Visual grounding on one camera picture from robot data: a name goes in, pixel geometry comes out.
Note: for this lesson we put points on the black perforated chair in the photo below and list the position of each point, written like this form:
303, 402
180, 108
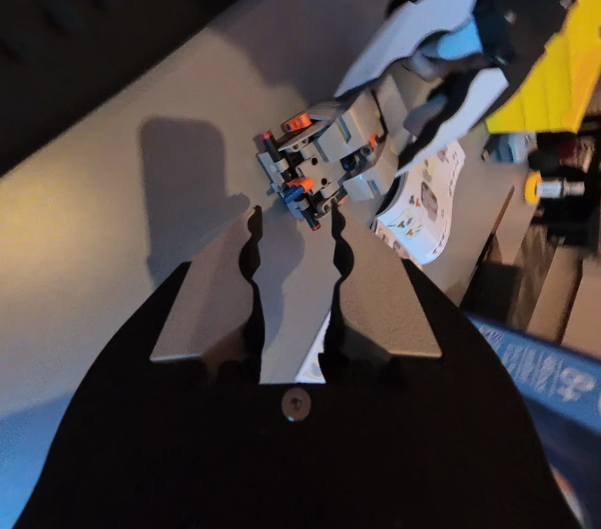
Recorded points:
94, 22

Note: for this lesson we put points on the white instruction sheet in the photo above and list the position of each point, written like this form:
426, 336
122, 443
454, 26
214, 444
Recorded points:
312, 367

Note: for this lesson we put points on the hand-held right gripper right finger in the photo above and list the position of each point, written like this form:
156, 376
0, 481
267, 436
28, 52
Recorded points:
385, 308

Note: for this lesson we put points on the grey desk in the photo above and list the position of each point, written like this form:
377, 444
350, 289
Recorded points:
117, 233

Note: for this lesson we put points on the grey toy brick model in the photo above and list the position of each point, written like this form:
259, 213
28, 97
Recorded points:
328, 149

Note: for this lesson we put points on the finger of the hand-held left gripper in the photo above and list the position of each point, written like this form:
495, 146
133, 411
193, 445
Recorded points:
422, 17
474, 102

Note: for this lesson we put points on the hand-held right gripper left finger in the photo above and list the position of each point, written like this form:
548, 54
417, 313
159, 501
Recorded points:
206, 303

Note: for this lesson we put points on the yellow plastic bin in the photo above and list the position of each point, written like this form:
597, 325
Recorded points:
554, 83

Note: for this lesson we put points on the blue robot toy box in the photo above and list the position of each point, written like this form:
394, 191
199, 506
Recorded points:
554, 374

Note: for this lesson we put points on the instruction booklet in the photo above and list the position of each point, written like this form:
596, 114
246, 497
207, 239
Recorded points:
422, 214

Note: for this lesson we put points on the yellow and silver tool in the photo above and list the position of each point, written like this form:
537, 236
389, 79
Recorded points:
556, 188

